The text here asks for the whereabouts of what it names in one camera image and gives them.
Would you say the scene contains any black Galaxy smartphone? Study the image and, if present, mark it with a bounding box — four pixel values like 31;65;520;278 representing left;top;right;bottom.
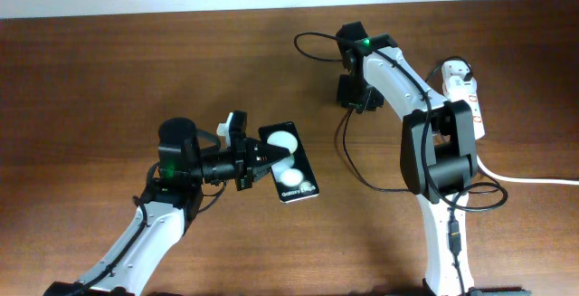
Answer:
258;121;320;204

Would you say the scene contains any black charger cable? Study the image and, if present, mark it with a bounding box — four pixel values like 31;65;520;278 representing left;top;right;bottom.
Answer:
333;55;510;214

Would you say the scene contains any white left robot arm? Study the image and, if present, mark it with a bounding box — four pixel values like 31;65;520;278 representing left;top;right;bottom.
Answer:
46;111;299;295

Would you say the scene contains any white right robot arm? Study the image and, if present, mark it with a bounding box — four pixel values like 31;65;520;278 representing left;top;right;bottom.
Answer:
336;22;478;295

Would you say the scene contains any white power strip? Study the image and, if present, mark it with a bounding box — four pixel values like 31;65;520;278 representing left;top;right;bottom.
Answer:
441;59;485;139

